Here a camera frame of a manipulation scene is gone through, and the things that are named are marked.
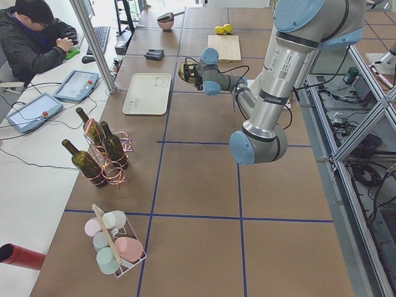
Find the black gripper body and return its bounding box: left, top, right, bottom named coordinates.
left=193, top=67, right=203, bottom=90

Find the white round plate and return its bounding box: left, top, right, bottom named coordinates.
left=178, top=62, right=197, bottom=85

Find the bread slice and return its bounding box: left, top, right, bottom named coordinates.
left=185, top=64, right=196, bottom=84

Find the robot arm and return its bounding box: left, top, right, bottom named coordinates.
left=196, top=1, right=366, bottom=165

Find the cream bear tray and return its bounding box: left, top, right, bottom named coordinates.
left=122, top=73, right=172, bottom=116

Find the wooden cutting board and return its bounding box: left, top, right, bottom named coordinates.
left=208, top=35, right=241, bottom=62

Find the grey folded cloth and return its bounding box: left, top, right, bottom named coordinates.
left=144, top=49, right=165, bottom=61

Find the yellow lemon left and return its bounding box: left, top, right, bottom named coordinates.
left=215, top=26, right=225, bottom=35

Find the yellow lemon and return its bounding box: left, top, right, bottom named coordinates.
left=223, top=24, right=233, bottom=34
left=215, top=26, right=225, bottom=35

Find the yellow lemon right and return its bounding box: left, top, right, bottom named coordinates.
left=223, top=24, right=233, bottom=34

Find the pink bowl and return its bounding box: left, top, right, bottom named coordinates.
left=157, top=18, right=174, bottom=31

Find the metal scoop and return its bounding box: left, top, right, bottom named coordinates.
left=157, top=11, right=185, bottom=23

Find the black keyboard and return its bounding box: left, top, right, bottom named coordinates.
left=93, top=26, right=111, bottom=53

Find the green wine bottle middle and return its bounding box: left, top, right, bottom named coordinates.
left=100, top=121, right=129, bottom=170

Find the green wine bottle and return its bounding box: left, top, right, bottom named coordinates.
left=100, top=121, right=129, bottom=170
left=75, top=107, right=105, bottom=146
left=62, top=139, right=108, bottom=187

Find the black computer mouse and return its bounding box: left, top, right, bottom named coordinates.
left=81, top=55, right=95, bottom=64

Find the green wine bottle back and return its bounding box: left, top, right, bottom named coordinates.
left=75, top=107, right=105, bottom=146

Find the teach pendant far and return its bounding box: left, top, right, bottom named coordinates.
left=53, top=70, right=99, bottom=102

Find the teach pendant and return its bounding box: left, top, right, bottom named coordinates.
left=53, top=70, right=99, bottom=102
left=6, top=93, right=63, bottom=133

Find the green wine bottle front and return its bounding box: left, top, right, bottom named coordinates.
left=62, top=139, right=108, bottom=187

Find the white cup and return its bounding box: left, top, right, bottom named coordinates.
left=102, top=210, right=126, bottom=230

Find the teach pendant near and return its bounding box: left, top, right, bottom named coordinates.
left=6, top=93, right=63, bottom=133

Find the person at desk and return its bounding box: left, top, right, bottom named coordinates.
left=1, top=0, right=78, bottom=86

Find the lilac cup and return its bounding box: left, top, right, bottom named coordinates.
left=84, top=218, right=102, bottom=238

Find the pink cup large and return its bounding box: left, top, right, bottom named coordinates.
left=114, top=237, right=144, bottom=262

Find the grey blue cup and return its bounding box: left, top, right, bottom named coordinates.
left=93, top=231, right=109, bottom=252

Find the mint green cup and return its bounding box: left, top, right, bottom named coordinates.
left=96, top=247, right=120, bottom=275

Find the red cylinder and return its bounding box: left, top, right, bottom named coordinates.
left=1, top=243, right=46, bottom=270

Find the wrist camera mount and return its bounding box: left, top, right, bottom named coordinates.
left=183, top=57, right=198, bottom=84

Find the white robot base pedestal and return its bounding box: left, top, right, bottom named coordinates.
left=244, top=77, right=293, bottom=110

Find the copper wire bottle rack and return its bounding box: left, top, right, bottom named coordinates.
left=84, top=131, right=134, bottom=186

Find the green handled tool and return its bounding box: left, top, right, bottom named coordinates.
left=65, top=46, right=80, bottom=60

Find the aluminium frame post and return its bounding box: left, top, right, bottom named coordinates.
left=69, top=0, right=117, bottom=94

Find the white wire cup rack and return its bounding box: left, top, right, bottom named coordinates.
left=84, top=204, right=147, bottom=278

